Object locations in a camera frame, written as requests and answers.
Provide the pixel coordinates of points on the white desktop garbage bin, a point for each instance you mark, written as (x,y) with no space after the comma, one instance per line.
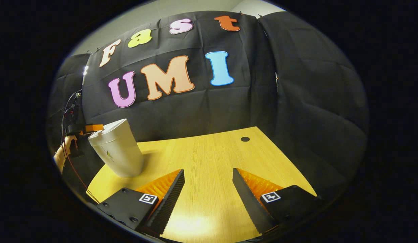
(117,152)

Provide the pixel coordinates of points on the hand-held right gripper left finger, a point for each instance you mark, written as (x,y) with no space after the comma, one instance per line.
(171,199)

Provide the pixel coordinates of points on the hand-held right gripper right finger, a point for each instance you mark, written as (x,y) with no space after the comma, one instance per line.
(249,202)

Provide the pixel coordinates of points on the wooden desktop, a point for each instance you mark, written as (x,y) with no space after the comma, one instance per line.
(212,162)

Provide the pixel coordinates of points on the black backdrop cloth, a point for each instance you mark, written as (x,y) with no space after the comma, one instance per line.
(202,111)

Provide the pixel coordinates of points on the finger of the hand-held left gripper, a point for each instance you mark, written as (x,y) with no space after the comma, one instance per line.
(94,128)

